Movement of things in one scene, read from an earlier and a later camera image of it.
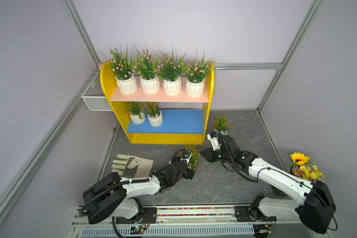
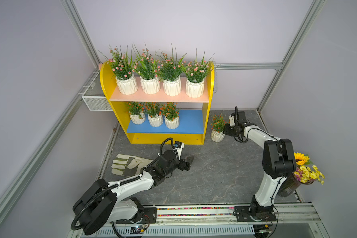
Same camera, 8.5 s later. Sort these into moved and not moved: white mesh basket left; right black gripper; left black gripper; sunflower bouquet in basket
Moved: left black gripper; right black gripper
Not moved: white mesh basket left; sunflower bouquet in basket
